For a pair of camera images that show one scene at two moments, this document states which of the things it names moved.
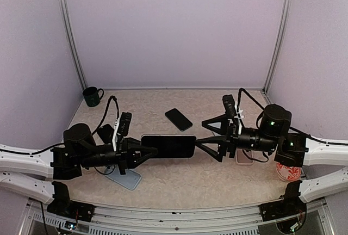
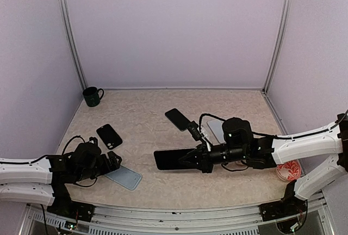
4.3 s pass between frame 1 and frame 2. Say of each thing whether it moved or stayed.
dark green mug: stayed
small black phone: stayed
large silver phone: moved
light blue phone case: stayed
